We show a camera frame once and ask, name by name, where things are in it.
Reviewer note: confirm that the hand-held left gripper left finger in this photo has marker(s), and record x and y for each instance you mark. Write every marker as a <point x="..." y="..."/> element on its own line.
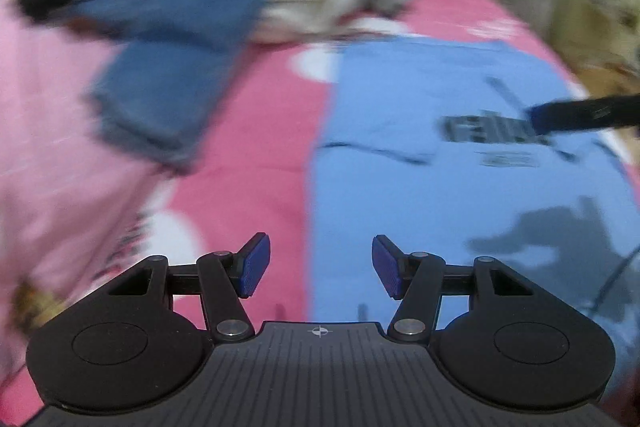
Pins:
<point x="255" y="264"/>

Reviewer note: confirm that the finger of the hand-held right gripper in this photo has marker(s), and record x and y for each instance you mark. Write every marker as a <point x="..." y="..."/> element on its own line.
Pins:
<point x="585" y="114"/>

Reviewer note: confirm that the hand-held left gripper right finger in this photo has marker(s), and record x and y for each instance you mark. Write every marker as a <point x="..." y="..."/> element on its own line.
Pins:
<point x="387" y="264"/>

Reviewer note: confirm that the blue printed t-shirt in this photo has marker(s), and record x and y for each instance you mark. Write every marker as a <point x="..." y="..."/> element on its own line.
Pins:
<point x="425" y="197"/>

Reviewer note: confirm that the pink floral blanket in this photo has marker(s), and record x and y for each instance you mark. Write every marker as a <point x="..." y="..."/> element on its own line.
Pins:
<point x="260" y="117"/>

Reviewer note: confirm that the blue denim jeans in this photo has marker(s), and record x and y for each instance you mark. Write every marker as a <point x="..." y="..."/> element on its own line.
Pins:
<point x="175" y="57"/>

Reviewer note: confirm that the smartphone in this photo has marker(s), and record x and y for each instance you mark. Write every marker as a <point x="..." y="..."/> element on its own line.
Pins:
<point x="35" y="307"/>

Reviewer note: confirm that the white garment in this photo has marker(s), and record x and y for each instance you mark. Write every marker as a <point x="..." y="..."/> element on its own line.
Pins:
<point x="315" y="7"/>

